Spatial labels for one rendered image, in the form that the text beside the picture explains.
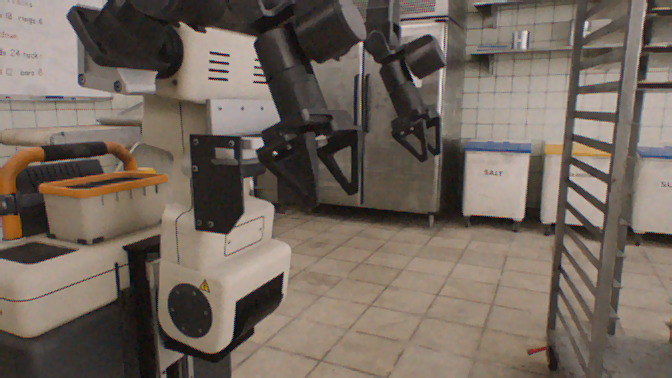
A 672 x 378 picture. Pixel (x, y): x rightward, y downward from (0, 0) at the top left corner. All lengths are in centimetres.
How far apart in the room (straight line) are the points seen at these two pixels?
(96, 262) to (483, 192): 352
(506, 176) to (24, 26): 372
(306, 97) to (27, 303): 63
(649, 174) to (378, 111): 212
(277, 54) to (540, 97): 425
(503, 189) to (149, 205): 338
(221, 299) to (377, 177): 333
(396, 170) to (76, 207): 323
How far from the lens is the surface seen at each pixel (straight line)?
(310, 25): 51
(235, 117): 81
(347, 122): 55
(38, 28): 386
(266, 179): 508
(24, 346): 100
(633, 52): 142
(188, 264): 85
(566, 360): 201
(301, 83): 52
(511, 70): 472
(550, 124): 469
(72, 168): 131
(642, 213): 419
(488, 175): 410
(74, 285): 99
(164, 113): 87
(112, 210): 107
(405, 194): 401
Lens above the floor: 109
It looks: 11 degrees down
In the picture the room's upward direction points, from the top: straight up
